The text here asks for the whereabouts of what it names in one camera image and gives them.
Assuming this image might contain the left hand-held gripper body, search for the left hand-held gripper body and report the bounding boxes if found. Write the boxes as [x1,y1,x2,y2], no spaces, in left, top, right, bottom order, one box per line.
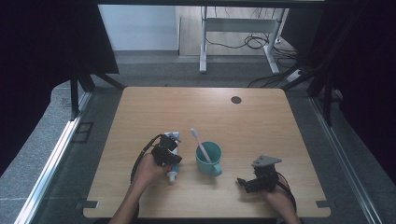
[150,143,176,167]

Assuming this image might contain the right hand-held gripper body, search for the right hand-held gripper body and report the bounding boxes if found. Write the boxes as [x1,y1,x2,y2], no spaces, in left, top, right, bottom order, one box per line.
[246,154,283,194]

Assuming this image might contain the white blue toothpaste tube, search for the white blue toothpaste tube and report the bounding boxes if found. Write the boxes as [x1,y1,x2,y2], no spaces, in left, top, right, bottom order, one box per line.
[163,131,182,184]

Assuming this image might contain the pink toothbrush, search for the pink toothbrush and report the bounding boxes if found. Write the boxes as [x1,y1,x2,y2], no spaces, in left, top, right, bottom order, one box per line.
[190,127,214,164]

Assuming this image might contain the teal cup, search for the teal cup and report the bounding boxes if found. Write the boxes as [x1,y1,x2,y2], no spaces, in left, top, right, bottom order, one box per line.
[195,141,224,178]

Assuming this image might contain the person's left hand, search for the person's left hand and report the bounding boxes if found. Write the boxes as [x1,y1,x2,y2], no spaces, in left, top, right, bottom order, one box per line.
[133,153,173,189]

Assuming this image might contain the person's right hand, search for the person's right hand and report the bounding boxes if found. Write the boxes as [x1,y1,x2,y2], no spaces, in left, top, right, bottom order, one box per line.
[262,183,293,208]

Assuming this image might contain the black metal stand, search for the black metal stand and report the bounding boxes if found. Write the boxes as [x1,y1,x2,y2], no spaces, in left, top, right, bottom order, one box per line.
[281,62,343,126]
[69,55,127,121]

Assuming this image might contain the white power strip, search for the white power strip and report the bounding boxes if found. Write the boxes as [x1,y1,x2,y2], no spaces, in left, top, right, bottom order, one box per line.
[286,69,304,83]

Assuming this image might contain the dark curtain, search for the dark curtain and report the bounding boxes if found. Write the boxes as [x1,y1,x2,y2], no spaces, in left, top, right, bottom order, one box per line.
[0,0,120,176]
[281,0,396,185]

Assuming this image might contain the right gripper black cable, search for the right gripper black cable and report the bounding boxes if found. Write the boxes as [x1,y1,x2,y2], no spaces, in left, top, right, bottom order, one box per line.
[276,172,298,213]

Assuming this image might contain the aluminium rail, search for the aluminium rail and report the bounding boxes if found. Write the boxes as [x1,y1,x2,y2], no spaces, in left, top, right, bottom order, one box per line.
[13,116,82,224]
[310,96,375,224]

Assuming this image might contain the grey table corner bracket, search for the grey table corner bracket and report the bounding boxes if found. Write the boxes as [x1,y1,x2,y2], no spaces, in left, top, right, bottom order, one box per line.
[74,200,100,210]

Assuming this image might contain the black floor cables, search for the black floor cables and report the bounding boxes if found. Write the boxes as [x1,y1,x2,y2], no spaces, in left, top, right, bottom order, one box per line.
[205,32,301,89]

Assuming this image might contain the white desk frame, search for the white desk frame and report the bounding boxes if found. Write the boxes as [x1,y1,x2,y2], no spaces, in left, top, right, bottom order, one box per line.
[199,6,290,75]

